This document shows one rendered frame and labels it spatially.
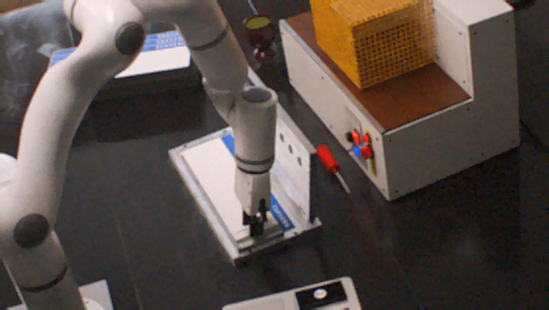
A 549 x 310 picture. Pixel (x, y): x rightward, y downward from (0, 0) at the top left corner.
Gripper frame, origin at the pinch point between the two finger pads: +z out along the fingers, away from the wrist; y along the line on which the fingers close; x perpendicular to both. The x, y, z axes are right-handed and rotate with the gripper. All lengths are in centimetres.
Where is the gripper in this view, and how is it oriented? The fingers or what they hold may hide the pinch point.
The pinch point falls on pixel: (252, 222)
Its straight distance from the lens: 235.8
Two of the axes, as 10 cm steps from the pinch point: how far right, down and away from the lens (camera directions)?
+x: 9.2, -1.8, 3.4
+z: -0.4, 8.4, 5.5
